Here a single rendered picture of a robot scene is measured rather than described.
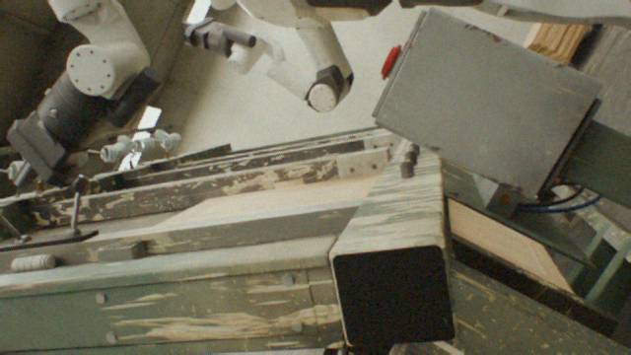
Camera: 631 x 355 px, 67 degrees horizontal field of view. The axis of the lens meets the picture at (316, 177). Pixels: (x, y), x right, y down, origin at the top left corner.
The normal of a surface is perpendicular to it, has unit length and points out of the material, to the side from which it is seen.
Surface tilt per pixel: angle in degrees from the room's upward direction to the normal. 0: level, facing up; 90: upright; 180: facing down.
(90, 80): 103
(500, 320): 90
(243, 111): 90
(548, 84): 90
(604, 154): 90
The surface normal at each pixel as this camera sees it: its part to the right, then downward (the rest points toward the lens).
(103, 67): -0.08, 0.36
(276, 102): -0.16, 0.01
